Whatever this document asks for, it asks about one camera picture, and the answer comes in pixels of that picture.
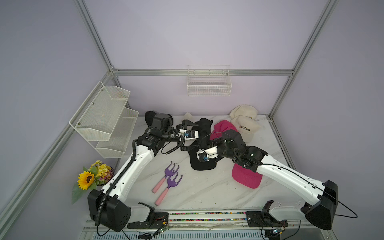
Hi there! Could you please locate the pink cap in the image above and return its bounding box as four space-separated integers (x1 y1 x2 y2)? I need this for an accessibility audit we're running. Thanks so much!
210 120 239 141
232 164 263 189

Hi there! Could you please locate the black cap with white logo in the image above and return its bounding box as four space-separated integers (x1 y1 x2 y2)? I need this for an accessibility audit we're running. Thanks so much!
188 141 223 171

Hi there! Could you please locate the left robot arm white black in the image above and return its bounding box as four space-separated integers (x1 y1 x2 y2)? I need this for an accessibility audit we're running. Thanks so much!
88 111 201 232

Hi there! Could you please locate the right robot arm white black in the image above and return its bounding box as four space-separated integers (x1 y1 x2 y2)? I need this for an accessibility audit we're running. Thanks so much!
198 130 338 231

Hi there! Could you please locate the cream Colorado cap left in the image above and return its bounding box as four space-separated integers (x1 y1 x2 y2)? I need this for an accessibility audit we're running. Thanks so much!
183 113 194 122

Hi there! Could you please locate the cream colorado cap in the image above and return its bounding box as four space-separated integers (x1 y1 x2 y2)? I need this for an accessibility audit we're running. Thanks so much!
183 113 194 122
231 116 262 143
229 105 258 120

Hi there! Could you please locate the cream Colorado cap middle right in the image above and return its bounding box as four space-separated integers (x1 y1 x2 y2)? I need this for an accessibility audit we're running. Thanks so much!
231 116 262 143

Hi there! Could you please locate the purple pink garden fork upper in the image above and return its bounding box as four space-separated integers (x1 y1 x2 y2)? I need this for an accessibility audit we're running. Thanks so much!
152 162 180 194

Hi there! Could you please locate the purple pink garden fork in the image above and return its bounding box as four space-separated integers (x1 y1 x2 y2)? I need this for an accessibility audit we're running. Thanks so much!
155 173 183 206
152 162 180 194

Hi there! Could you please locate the purple pink garden fork lower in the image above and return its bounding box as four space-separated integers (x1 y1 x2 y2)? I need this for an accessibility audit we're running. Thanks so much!
155 173 183 206

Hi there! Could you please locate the cream Colorado cap back right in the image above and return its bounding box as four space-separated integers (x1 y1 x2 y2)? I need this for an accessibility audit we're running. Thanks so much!
229 105 258 120

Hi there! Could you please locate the white two-tier mesh shelf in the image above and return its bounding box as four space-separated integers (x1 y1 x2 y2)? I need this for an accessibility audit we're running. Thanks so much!
69 82 139 159

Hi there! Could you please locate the sunflower bouquet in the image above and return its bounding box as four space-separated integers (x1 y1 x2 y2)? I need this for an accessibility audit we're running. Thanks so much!
71 160 115 205

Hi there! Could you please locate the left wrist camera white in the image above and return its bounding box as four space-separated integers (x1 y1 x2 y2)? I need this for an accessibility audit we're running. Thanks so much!
179 129 199 141

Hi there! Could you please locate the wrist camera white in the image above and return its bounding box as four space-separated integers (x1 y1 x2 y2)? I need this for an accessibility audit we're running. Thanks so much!
179 129 199 141
197 147 219 163

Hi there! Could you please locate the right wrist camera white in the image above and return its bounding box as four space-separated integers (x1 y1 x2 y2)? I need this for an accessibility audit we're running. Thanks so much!
197 147 219 163

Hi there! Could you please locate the white wire wall basket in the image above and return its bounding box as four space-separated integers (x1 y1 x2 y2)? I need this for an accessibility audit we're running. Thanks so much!
187 65 232 97

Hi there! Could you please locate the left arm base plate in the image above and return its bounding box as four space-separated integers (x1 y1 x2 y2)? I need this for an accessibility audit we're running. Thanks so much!
127 203 170 229

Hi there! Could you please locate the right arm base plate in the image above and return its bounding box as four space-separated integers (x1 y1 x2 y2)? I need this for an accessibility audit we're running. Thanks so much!
246 200 288 228

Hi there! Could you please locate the aluminium front rail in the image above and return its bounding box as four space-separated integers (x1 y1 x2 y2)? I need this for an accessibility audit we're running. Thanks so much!
80 210 337 240

